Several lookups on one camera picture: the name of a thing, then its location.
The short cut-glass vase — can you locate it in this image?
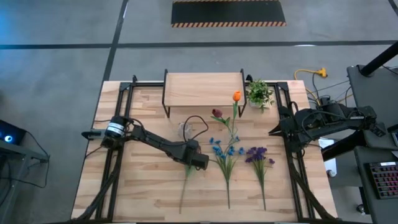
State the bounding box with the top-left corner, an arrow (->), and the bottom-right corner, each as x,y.
177,121 -> 194,140

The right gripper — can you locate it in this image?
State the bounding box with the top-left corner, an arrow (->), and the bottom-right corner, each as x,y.
269,115 -> 301,142

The orange artificial tulip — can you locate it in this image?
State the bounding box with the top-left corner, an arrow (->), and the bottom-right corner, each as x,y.
231,90 -> 242,138

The grey metal cart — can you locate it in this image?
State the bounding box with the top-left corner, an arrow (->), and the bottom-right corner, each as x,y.
0,139 -> 50,224

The black hazard-striped floor mat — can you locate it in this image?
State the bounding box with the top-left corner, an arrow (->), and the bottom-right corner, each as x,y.
170,0 -> 287,28

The small black remote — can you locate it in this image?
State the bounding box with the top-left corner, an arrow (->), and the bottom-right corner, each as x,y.
371,126 -> 387,138

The green plant in white pot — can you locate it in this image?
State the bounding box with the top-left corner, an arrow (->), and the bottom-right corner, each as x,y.
245,79 -> 276,113

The backlit black keyboard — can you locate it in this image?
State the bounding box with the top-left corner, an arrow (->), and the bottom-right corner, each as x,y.
368,161 -> 398,200

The black computer with blue light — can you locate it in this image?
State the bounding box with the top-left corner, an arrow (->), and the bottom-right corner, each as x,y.
0,119 -> 27,146

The purple artificial flower bunch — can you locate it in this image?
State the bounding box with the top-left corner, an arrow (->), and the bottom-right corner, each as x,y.
244,146 -> 276,212

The blue artificial flower bunch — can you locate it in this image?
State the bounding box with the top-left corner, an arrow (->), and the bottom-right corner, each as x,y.
208,136 -> 246,210

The dark grey desk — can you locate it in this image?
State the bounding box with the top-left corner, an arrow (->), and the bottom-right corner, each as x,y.
346,63 -> 398,224

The wooden shelf with black legs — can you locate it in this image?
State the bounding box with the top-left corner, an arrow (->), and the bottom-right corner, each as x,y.
161,68 -> 248,119

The black metal pole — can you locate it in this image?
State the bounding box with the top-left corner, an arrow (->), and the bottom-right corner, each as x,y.
322,130 -> 368,162
359,40 -> 398,77

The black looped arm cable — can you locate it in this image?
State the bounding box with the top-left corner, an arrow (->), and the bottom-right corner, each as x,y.
182,115 -> 210,141

